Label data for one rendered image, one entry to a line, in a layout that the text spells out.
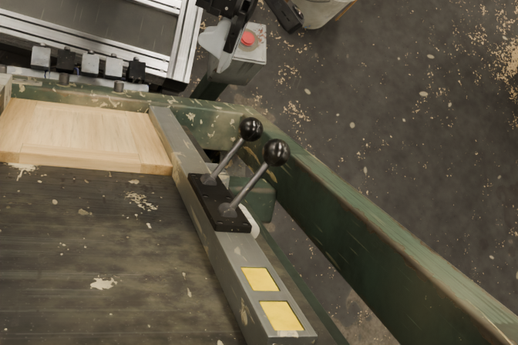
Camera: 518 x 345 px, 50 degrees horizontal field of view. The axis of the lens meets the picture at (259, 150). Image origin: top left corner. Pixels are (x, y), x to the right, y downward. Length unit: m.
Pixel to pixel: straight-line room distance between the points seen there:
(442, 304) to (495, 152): 2.49
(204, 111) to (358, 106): 1.41
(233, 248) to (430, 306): 0.24
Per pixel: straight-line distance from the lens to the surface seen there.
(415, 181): 2.79
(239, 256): 0.66
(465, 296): 0.69
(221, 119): 1.43
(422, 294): 0.73
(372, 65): 2.86
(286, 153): 0.72
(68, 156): 0.99
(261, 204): 1.15
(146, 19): 2.28
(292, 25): 0.84
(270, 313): 0.56
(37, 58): 1.56
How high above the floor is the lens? 2.20
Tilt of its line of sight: 65 degrees down
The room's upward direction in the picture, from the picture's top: 54 degrees clockwise
